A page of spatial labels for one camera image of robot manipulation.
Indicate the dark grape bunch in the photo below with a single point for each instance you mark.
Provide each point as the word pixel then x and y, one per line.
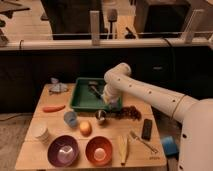
pixel 130 112

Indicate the light blue cup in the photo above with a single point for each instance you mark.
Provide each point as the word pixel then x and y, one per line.
pixel 70 118

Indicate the green plastic tray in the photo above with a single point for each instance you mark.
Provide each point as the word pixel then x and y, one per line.
pixel 85 100

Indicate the wooden table top board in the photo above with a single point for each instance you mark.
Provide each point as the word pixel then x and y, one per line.
pixel 33 154

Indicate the white paper cup stack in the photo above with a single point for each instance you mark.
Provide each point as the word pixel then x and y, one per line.
pixel 40 132

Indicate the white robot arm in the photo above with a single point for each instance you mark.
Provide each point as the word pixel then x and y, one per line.
pixel 196 116

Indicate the silver fork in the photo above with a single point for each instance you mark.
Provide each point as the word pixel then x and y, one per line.
pixel 136 137

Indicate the black rectangular sponge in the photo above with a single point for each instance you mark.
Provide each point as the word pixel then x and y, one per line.
pixel 147 129

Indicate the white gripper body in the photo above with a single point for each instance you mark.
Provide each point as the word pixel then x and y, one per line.
pixel 110 96

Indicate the blue object beside table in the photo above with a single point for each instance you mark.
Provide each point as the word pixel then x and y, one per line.
pixel 169 146

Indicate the small metal cup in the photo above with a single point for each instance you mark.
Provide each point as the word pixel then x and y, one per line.
pixel 100 117

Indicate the purple bowl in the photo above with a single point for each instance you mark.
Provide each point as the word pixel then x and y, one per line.
pixel 63 151

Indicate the orange bowl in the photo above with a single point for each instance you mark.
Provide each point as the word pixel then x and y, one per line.
pixel 99 151

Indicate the metal brush in tray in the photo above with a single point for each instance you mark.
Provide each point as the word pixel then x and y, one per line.
pixel 93 87

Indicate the yellow orange fruit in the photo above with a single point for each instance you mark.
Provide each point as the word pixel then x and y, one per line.
pixel 85 128

